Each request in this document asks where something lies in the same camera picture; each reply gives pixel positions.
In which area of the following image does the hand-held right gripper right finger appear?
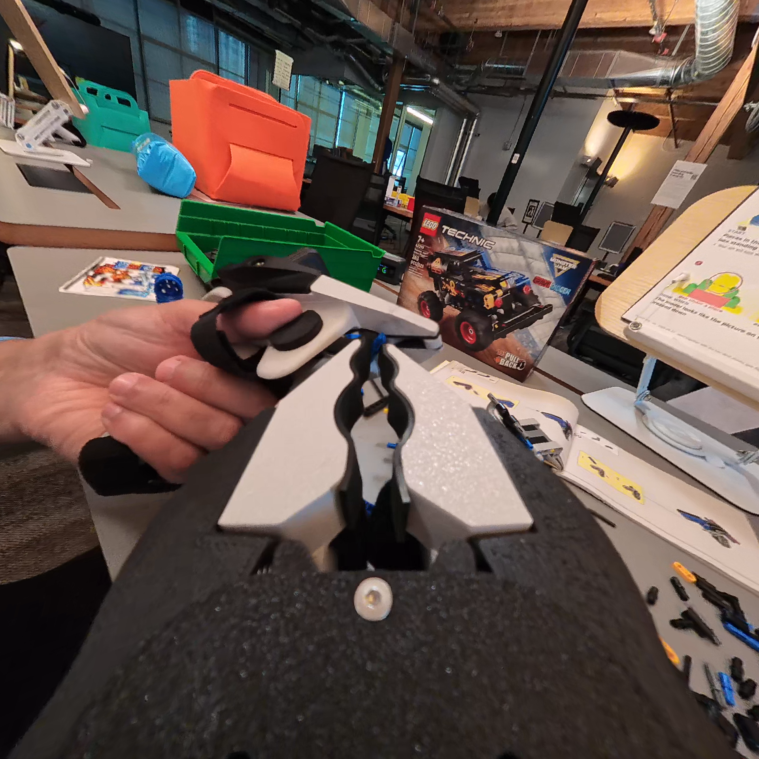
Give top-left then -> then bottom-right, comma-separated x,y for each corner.
381,346 -> 534,559

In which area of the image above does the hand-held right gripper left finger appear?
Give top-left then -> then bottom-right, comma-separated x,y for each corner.
217,340 -> 365,562

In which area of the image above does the partly built lego truck chassis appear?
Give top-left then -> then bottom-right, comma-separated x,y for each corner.
486,393 -> 565,472

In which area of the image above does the lego set box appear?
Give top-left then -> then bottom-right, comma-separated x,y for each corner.
396,204 -> 597,383

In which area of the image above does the lego sticker sheet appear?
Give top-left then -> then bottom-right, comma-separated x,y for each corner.
59,256 -> 181,297

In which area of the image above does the pile of small lego pieces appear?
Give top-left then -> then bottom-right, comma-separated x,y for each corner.
645,560 -> 759,751

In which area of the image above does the person's left hand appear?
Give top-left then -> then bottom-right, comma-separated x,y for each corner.
24,296 -> 304,484

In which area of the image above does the green storage bin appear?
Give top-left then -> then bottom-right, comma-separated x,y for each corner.
71,79 -> 152,153
176,200 -> 385,293

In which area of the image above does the orange storage bin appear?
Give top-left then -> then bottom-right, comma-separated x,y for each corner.
169,70 -> 312,212

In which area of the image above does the light blue crumpled bag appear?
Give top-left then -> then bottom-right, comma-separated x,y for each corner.
132,132 -> 198,199

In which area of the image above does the open instruction booklet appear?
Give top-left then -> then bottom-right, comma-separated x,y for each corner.
430,359 -> 759,594

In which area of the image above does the instruction sheet on stand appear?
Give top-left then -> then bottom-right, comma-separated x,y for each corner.
595,185 -> 759,410

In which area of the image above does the black building pillar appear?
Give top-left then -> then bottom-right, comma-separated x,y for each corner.
485,0 -> 589,225

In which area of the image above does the laminated instruction sheet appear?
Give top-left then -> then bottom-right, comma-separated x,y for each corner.
623,193 -> 759,392

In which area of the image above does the white wall notice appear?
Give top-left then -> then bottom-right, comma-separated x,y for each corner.
650,160 -> 708,210

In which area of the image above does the silver air duct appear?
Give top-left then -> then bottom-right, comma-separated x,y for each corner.
605,0 -> 742,90

